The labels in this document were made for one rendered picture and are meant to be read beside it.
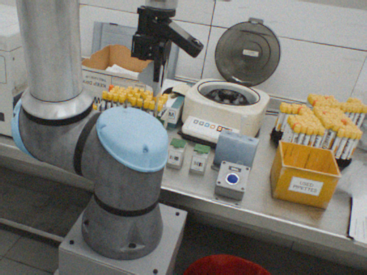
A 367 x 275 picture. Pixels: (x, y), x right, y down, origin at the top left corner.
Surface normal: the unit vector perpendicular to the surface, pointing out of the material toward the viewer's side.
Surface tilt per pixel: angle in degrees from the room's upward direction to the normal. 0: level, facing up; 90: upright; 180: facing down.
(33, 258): 0
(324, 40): 90
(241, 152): 90
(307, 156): 90
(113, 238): 75
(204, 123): 25
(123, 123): 10
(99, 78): 96
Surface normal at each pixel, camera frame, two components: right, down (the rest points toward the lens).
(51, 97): 0.01, 0.66
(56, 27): 0.35, 0.63
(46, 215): 0.09, -0.85
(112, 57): -0.27, 0.46
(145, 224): 0.61, 0.22
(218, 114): -0.47, 0.41
